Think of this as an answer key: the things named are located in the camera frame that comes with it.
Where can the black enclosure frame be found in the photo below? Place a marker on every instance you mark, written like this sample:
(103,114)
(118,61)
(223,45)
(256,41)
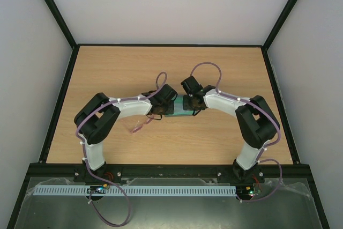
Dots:
(294,170)

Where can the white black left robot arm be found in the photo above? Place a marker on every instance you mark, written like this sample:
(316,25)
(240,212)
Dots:
(97,118)

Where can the grey glasses case green lining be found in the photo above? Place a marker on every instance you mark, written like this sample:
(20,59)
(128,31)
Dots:
(175,108)

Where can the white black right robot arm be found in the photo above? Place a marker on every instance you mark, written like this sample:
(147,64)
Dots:
(256,121)

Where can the light blue slotted cable duct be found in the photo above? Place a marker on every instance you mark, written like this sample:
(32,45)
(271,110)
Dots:
(65,190)

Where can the pink transparent sunglasses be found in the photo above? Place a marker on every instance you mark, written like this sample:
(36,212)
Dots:
(138,127)

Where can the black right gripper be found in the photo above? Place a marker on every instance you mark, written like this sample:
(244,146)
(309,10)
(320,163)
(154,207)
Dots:
(187,103)

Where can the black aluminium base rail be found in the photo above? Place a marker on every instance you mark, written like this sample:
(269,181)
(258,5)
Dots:
(121,173)

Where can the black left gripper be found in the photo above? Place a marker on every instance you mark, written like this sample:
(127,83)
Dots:
(170,110)

